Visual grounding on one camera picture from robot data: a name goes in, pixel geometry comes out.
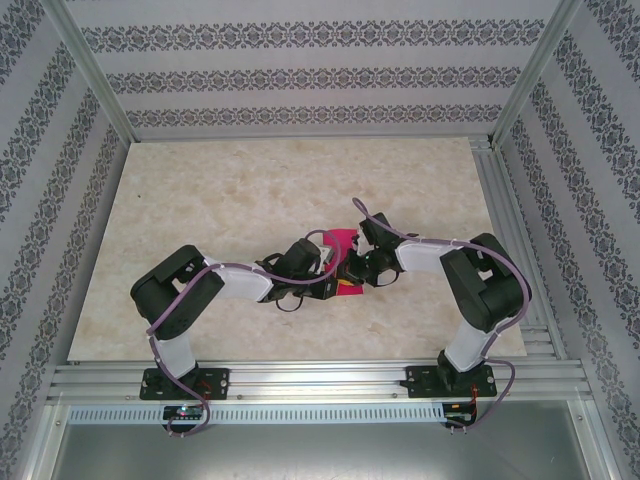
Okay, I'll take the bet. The pink paper sheet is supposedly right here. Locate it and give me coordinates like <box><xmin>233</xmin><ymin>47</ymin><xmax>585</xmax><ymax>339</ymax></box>
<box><xmin>322</xmin><ymin>227</ymin><xmax>366</xmax><ymax>297</ymax></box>

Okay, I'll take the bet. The grey metal shelf panel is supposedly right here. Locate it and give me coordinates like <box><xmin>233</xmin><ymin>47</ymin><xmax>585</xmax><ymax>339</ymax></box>
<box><xmin>42</xmin><ymin>399</ymin><xmax>601</xmax><ymax>480</ymax></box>

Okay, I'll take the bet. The black right gripper wire loop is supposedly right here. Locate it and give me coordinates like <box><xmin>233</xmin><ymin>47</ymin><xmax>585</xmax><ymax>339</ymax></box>
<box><xmin>367</xmin><ymin>269</ymin><xmax>402</xmax><ymax>290</ymax></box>

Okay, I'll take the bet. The long aluminium mounting rail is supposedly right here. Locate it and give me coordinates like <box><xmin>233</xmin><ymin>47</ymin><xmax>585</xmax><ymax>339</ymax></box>
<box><xmin>47</xmin><ymin>360</ymin><xmax>586</xmax><ymax>402</ymax></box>

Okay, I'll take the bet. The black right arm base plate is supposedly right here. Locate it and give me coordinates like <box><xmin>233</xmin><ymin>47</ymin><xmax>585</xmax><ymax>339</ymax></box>
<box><xmin>405</xmin><ymin>364</ymin><xmax>498</xmax><ymax>400</ymax></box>

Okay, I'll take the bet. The slotted grey cable duct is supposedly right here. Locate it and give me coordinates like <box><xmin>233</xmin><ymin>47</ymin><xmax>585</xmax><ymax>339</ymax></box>
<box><xmin>67</xmin><ymin>403</ymin><xmax>446</xmax><ymax>424</ymax></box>

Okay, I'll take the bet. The short aluminium side rail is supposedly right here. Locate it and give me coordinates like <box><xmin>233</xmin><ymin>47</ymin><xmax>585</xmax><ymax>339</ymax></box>
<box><xmin>469</xmin><ymin>135</ymin><xmax>569</xmax><ymax>362</ymax></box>

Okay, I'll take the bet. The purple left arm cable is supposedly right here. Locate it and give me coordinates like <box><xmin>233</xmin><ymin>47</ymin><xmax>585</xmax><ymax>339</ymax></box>
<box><xmin>145</xmin><ymin>228</ymin><xmax>351</xmax><ymax>440</ymax></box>

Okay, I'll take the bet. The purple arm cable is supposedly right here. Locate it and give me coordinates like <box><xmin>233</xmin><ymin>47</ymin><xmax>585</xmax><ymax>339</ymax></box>
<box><xmin>352</xmin><ymin>197</ymin><xmax>532</xmax><ymax>435</ymax></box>
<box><xmin>145</xmin><ymin>228</ymin><xmax>351</xmax><ymax>440</ymax></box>

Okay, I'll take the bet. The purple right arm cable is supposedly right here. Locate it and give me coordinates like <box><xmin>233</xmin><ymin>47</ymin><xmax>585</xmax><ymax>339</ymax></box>
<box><xmin>352</xmin><ymin>197</ymin><xmax>532</xmax><ymax>435</ymax></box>

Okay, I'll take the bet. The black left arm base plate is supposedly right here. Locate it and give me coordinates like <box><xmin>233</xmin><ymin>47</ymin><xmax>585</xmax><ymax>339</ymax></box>
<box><xmin>141</xmin><ymin>367</ymin><xmax>231</xmax><ymax>402</ymax></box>

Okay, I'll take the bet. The aluminium frame post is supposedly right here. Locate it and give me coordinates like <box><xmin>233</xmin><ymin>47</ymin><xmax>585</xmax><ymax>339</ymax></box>
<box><xmin>490</xmin><ymin>0</ymin><xmax>586</xmax><ymax>149</ymax></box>
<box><xmin>48</xmin><ymin>0</ymin><xmax>137</xmax><ymax>146</ymax></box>

